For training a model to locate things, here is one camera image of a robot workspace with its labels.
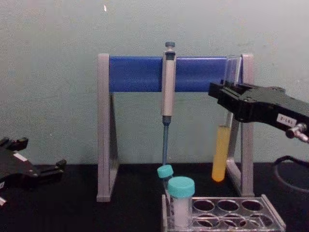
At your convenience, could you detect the glass tube with yellow liquid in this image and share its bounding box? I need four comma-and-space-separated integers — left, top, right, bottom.
211, 56, 243, 182

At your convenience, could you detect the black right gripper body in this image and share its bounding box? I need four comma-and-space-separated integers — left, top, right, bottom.
232, 84, 309, 130

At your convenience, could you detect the dark cable with silver plug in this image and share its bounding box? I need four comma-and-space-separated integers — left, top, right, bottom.
273, 122, 309, 194

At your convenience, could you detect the clear plastic tube rack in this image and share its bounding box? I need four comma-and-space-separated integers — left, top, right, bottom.
161, 194, 287, 232

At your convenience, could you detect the small tube with teal cap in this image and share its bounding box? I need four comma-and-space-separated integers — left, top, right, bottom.
156, 165, 175, 194

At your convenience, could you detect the grey pipette with blue tip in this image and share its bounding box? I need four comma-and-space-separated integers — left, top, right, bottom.
161, 41, 177, 170

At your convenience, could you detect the black table cloth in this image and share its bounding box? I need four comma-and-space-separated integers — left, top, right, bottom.
0, 163, 309, 232

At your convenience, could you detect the large tube with teal cap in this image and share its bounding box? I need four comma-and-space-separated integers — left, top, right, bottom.
167, 176, 196, 229

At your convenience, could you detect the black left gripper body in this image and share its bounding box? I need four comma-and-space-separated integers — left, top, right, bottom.
0, 144, 41, 192

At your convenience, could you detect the grey and blue pipette stand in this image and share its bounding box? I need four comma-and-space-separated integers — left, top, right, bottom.
96, 53, 255, 203

